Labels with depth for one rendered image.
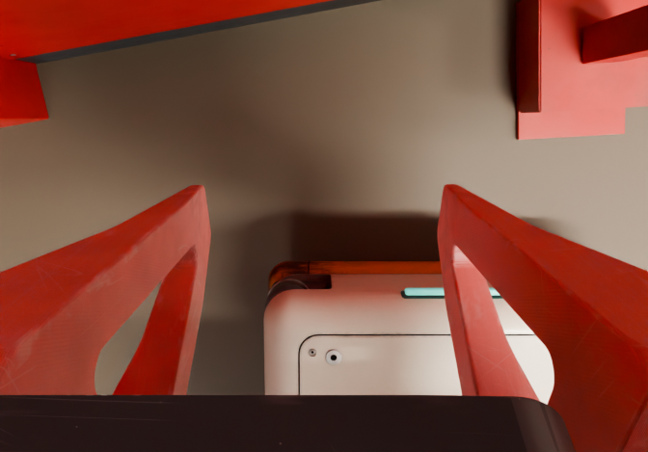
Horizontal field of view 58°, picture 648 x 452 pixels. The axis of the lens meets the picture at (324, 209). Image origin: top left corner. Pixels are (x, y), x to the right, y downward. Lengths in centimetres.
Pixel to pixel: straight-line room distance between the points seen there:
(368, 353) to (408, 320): 8
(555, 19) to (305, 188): 52
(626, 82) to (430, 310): 51
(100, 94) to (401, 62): 57
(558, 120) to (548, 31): 19
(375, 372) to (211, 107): 57
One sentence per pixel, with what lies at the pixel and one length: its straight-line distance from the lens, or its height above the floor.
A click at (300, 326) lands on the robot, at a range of 89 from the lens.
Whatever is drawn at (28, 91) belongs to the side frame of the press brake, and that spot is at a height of 6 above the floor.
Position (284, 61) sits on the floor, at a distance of 113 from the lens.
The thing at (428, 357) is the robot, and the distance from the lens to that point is 92.
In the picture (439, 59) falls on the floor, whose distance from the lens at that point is 114.
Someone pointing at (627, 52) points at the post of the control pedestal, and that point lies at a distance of 96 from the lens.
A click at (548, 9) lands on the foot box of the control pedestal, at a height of 12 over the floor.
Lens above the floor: 112
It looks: 81 degrees down
